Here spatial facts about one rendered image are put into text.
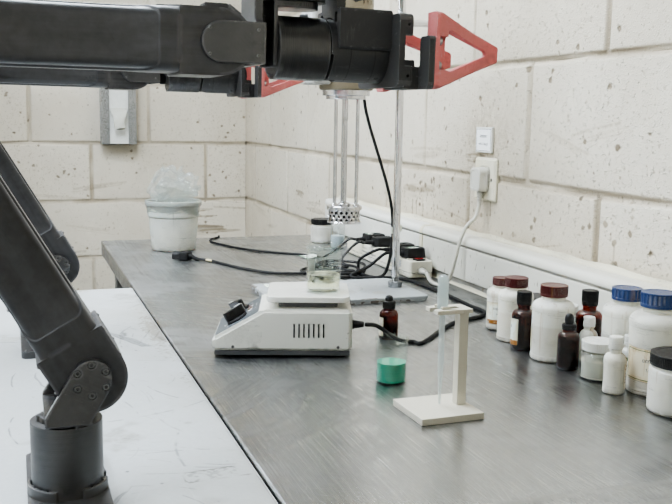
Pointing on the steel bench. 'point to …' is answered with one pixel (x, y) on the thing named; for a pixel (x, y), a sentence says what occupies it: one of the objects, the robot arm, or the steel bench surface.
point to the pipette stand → (420, 409)
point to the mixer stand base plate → (367, 291)
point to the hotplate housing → (291, 330)
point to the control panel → (242, 318)
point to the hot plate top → (281, 293)
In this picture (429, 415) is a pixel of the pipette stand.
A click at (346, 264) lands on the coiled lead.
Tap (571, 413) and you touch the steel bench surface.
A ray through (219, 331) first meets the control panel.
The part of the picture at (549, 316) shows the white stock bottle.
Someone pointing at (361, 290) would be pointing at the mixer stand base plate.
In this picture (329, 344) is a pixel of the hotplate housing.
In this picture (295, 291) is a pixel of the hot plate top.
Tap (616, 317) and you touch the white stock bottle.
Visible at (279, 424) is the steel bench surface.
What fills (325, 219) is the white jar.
